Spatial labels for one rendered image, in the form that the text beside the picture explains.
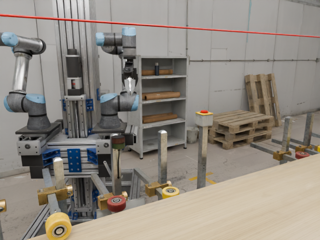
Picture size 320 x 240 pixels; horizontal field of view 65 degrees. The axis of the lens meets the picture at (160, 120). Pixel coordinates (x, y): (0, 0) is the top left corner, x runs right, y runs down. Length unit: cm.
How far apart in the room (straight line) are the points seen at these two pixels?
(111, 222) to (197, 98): 409
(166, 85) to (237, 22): 207
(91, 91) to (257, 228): 142
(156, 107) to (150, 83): 44
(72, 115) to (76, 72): 31
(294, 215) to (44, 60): 328
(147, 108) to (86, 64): 250
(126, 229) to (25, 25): 310
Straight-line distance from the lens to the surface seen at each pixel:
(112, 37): 152
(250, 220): 110
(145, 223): 103
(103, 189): 136
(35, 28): 372
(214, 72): 517
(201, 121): 137
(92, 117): 198
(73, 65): 187
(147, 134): 440
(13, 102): 196
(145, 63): 421
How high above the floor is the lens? 150
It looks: 14 degrees down
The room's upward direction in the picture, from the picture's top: straight up
